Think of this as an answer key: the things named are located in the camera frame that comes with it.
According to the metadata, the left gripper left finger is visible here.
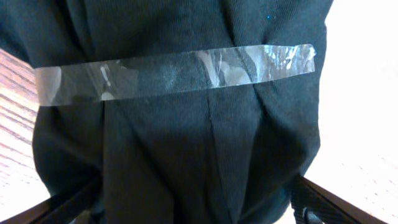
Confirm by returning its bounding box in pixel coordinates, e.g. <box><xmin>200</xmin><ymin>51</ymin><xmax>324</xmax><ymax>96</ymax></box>
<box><xmin>1</xmin><ymin>177</ymin><xmax>101</xmax><ymax>224</ymax></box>

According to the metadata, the black cloth bundle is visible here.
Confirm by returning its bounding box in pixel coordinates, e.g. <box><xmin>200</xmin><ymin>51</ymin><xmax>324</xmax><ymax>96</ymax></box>
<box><xmin>1</xmin><ymin>1</ymin><xmax>332</xmax><ymax>223</ymax></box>

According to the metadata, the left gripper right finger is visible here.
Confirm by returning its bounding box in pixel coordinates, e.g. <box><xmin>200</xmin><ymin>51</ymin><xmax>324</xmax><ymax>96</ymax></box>
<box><xmin>290</xmin><ymin>175</ymin><xmax>386</xmax><ymax>224</ymax></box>

